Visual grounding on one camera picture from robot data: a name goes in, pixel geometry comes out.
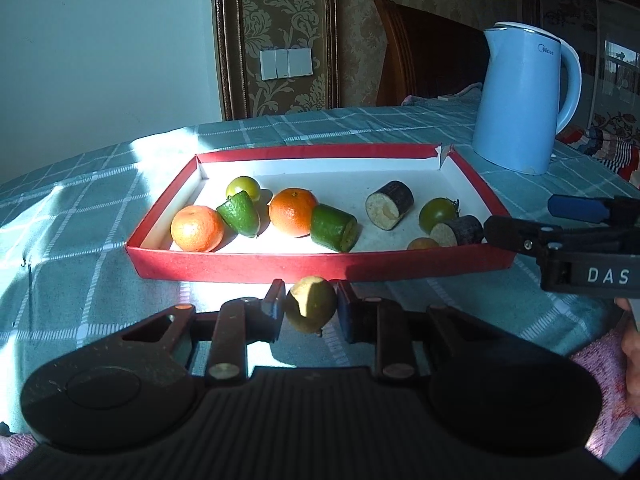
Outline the colourful patterned quilt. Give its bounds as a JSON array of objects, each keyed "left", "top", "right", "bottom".
[{"left": 557, "top": 112, "right": 640, "bottom": 191}]

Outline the red cardboard box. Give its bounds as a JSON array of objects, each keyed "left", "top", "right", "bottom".
[{"left": 125, "top": 143, "right": 517, "bottom": 285}]

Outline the cylindrical cucumber piece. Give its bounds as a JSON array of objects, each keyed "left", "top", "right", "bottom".
[{"left": 309, "top": 203, "right": 360, "bottom": 254}]

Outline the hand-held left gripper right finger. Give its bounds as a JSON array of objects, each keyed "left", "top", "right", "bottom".
[{"left": 336, "top": 280, "right": 507, "bottom": 382}]

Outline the person's right hand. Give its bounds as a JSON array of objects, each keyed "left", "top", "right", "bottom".
[{"left": 614, "top": 297, "right": 640, "bottom": 421}]

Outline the white wall light switch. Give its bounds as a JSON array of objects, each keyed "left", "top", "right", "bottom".
[{"left": 260, "top": 47, "right": 314, "bottom": 81}]

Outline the light brown round fruit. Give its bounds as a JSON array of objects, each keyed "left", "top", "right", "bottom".
[{"left": 284, "top": 276, "right": 338, "bottom": 335}]

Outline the wooden chair back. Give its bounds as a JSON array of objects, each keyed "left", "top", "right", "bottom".
[{"left": 374, "top": 0, "right": 491, "bottom": 107}]

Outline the gold patterned framed wall panel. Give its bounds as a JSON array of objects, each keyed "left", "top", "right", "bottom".
[{"left": 212, "top": 0, "right": 341, "bottom": 122}]

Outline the person's right forearm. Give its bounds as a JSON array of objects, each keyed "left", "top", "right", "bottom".
[{"left": 570, "top": 330, "right": 640, "bottom": 461}]

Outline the green tomato with stem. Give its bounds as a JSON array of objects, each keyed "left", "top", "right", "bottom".
[{"left": 418, "top": 198, "right": 460, "bottom": 235}]

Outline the yellow-green tomato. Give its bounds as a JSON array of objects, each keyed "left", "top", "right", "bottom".
[{"left": 225, "top": 175, "right": 262, "bottom": 203}]

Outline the dark eggplant piece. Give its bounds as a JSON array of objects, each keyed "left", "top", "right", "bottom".
[
  {"left": 365, "top": 180, "right": 415, "bottom": 232},
  {"left": 429, "top": 215, "right": 485, "bottom": 248}
]

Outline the mandarin orange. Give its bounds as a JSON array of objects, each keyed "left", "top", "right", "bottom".
[
  {"left": 268, "top": 187, "right": 319, "bottom": 238},
  {"left": 170, "top": 205, "right": 225, "bottom": 253}
]

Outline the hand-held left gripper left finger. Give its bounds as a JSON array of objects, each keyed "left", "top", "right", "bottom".
[{"left": 119, "top": 279, "right": 287, "bottom": 387}]

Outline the tapered cucumber end piece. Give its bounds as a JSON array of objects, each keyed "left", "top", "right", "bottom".
[{"left": 216, "top": 190, "right": 261, "bottom": 239}]

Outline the light blue electric kettle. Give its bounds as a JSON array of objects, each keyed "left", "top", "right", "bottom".
[{"left": 471, "top": 21, "right": 583, "bottom": 176}]

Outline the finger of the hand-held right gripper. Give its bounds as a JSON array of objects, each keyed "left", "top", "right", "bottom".
[
  {"left": 546, "top": 193, "right": 640, "bottom": 227},
  {"left": 483, "top": 215, "right": 566, "bottom": 262}
]

